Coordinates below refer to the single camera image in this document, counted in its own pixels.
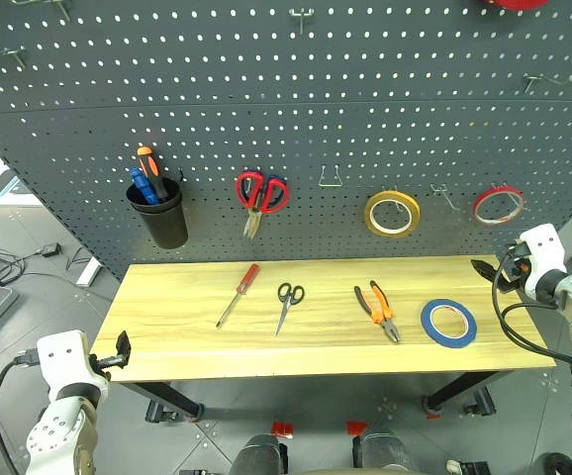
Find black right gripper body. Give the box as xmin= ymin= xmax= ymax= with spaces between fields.
xmin=493 ymin=240 xmax=532 ymax=296

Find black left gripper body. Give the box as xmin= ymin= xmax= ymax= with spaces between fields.
xmin=89 ymin=352 xmax=121 ymax=382

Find dark grey metal pegboard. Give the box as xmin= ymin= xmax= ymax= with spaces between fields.
xmin=0 ymin=0 xmax=572 ymax=283

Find black table leg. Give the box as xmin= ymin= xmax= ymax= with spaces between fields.
xmin=121 ymin=380 xmax=205 ymax=423
xmin=421 ymin=370 xmax=515 ymax=416

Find red tape roll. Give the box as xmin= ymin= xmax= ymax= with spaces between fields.
xmin=472 ymin=185 xmax=525 ymax=228

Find white rectangular box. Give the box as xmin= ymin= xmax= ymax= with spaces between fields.
xmin=75 ymin=258 xmax=103 ymax=288

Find blue tape roll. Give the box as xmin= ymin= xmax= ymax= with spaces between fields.
xmin=420 ymin=297 xmax=479 ymax=350

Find orange and black pliers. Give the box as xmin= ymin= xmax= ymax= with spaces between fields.
xmin=353 ymin=279 xmax=402 ymax=344

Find yellow tape roll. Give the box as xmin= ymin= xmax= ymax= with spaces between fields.
xmin=363 ymin=190 xmax=422 ymax=238

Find black plastic cup holder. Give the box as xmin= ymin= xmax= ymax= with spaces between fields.
xmin=126 ymin=178 xmax=190 ymax=250

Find orange and black screwdriver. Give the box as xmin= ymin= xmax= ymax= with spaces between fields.
xmin=136 ymin=145 xmax=170 ymax=203

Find large red round object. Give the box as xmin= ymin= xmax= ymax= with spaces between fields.
xmin=481 ymin=0 xmax=549 ymax=12

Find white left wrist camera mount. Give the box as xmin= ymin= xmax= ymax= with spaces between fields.
xmin=36 ymin=330 xmax=109 ymax=397

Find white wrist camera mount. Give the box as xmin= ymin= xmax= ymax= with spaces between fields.
xmin=36 ymin=330 xmax=109 ymax=397
xmin=519 ymin=223 xmax=568 ymax=279

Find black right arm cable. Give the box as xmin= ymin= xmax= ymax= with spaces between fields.
xmin=491 ymin=240 xmax=572 ymax=365

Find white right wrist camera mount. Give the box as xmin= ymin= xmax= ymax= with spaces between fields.
xmin=519 ymin=223 xmax=568 ymax=279

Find red handled screwdriver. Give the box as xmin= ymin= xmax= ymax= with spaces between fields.
xmin=215 ymin=262 xmax=261 ymax=330

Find blue handled tool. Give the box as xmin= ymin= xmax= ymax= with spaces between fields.
xmin=129 ymin=167 xmax=161 ymax=206

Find black handled scissors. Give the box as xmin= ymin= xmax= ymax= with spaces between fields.
xmin=273 ymin=281 xmax=306 ymax=338

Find wire loop pegboard hook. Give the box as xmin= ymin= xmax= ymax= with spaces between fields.
xmin=318 ymin=164 xmax=344 ymax=189

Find red handled scissors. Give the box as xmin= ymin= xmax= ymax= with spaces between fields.
xmin=235 ymin=170 xmax=291 ymax=240

